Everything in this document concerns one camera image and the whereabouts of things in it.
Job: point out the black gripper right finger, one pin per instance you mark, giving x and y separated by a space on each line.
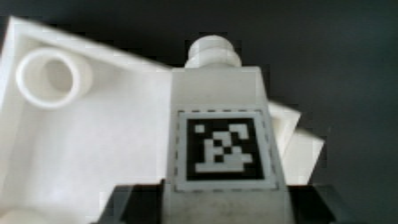
319 205

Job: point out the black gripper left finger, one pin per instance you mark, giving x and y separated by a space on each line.
134 205

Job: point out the white table leg with tag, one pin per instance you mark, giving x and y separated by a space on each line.
225 186

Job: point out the white square tabletop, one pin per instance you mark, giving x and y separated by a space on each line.
87 126

